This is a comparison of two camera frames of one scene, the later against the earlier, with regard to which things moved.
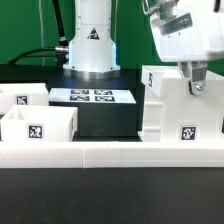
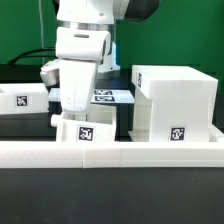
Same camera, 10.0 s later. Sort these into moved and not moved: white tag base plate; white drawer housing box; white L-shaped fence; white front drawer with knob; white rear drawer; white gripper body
Moved: white gripper body; white front drawer with knob; white drawer housing box
Not moved: white tag base plate; white rear drawer; white L-shaped fence
